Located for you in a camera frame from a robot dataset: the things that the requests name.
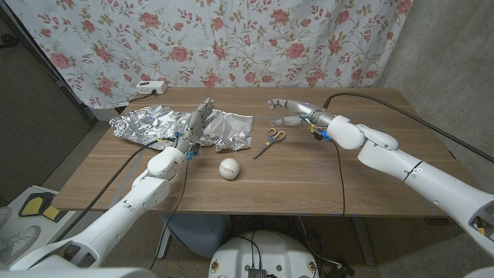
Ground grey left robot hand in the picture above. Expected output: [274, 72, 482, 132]
[175, 97, 215, 155]

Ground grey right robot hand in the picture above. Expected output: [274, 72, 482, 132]
[267, 98, 337, 131]

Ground grey orange handled scissors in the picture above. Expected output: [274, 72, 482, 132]
[252, 127, 287, 160]

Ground crumpled aluminum foil sheet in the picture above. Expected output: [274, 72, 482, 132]
[109, 103, 255, 152]

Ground white power strip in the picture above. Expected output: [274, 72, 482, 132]
[135, 80, 168, 96]

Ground white baseball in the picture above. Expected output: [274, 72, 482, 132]
[218, 158, 241, 181]

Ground grey blue bin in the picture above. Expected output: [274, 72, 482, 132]
[160, 213, 232, 259]

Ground grey table leg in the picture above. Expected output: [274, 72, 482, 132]
[156, 222, 174, 259]
[350, 216, 377, 266]

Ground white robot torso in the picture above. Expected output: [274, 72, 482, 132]
[208, 230, 320, 278]

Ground white floor sheet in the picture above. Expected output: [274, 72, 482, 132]
[0, 185, 80, 270]

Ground white shoe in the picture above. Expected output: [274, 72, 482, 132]
[0, 225, 42, 267]

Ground black power strip cord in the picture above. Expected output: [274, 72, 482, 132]
[127, 90, 157, 103]

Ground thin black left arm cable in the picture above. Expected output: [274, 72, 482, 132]
[149, 160, 190, 271]

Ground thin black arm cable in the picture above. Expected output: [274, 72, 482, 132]
[149, 160, 190, 271]
[331, 141, 347, 217]

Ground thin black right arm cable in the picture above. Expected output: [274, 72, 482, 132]
[331, 141, 347, 217]

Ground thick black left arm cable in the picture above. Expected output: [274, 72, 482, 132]
[53, 137, 178, 243]

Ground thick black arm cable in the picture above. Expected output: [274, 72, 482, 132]
[53, 137, 178, 243]
[322, 92, 494, 163]

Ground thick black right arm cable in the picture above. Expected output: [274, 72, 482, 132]
[322, 92, 494, 163]

